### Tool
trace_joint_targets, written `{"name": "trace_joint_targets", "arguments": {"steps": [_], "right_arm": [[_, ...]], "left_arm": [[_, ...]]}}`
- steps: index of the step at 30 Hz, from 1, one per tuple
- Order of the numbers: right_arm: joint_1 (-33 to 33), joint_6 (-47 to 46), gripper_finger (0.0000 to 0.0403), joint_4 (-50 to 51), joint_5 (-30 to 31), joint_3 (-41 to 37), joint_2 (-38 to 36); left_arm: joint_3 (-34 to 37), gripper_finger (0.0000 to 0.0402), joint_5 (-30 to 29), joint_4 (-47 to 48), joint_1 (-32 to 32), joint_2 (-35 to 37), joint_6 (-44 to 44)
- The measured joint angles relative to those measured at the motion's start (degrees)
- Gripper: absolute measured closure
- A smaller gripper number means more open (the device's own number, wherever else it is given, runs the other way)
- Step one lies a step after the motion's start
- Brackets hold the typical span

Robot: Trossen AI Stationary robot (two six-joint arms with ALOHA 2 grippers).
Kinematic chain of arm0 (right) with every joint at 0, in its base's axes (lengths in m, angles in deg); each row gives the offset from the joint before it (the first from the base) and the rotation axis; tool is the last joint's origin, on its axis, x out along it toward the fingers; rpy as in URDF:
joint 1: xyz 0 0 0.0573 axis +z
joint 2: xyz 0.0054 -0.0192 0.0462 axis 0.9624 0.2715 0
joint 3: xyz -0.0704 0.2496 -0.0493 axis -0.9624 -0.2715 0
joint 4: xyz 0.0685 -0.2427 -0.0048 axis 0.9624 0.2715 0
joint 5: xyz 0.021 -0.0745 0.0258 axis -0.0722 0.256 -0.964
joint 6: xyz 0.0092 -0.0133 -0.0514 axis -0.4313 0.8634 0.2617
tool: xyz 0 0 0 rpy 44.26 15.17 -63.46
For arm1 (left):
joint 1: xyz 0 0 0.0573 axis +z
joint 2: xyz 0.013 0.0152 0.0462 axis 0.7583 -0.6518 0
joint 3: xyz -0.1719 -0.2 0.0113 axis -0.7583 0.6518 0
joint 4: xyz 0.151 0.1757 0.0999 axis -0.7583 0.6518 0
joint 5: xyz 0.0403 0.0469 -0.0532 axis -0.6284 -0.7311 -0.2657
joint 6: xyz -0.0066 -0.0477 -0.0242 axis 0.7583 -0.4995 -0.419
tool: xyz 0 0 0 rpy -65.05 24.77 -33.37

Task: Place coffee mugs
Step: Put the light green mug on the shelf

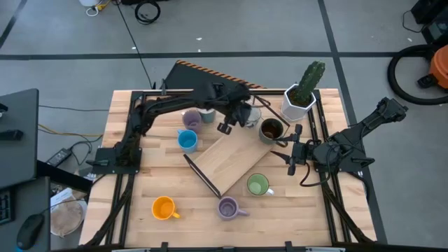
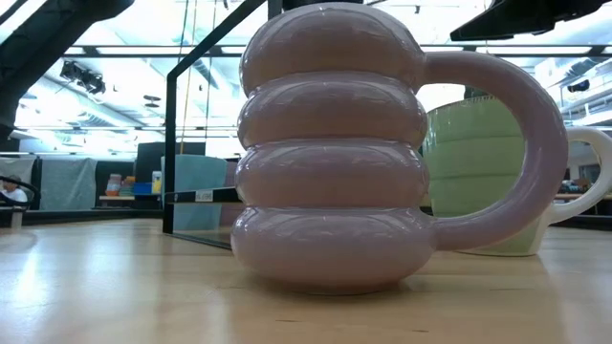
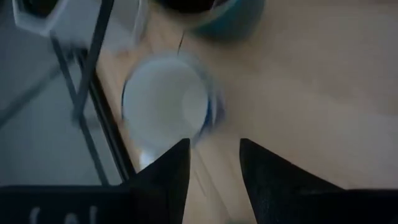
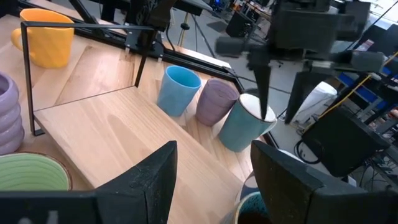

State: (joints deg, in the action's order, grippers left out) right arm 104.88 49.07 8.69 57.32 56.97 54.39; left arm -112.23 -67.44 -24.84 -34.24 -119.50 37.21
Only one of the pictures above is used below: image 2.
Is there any green mug with white handle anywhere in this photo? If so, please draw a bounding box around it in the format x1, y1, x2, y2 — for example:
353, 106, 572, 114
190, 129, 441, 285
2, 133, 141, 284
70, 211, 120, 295
420, 94, 612, 258

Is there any grey cloth partition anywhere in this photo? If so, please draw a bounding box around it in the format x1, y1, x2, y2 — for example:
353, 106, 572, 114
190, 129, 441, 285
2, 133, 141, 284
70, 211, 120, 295
0, 157, 99, 212

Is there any black aluminium station frame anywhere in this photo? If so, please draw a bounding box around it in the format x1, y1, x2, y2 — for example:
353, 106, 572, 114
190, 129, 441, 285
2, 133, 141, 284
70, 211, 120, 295
0, 185, 612, 231

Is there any lilac stacked-ring mug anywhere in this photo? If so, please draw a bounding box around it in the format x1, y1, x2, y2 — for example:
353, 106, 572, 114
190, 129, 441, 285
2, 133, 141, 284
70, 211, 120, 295
229, 2, 570, 295

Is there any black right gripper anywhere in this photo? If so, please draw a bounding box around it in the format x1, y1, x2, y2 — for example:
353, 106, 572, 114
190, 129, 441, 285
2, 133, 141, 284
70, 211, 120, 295
448, 0, 612, 43

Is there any black ceiling lamp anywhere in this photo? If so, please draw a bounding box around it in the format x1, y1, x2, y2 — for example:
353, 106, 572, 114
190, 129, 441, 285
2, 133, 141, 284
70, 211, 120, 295
566, 78, 592, 95

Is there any orange and pink jar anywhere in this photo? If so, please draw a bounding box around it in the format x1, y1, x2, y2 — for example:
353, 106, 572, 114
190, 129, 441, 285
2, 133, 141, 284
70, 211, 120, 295
104, 173, 123, 198

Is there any teal partition panel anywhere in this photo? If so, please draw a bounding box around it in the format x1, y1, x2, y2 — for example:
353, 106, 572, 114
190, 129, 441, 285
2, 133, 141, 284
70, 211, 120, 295
160, 153, 230, 233

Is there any black ceiling track light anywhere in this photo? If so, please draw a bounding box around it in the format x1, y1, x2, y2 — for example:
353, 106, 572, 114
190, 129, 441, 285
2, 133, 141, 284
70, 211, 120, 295
59, 59, 107, 96

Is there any person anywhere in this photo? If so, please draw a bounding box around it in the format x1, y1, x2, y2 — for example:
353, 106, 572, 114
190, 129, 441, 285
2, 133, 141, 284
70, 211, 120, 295
0, 174, 29, 204

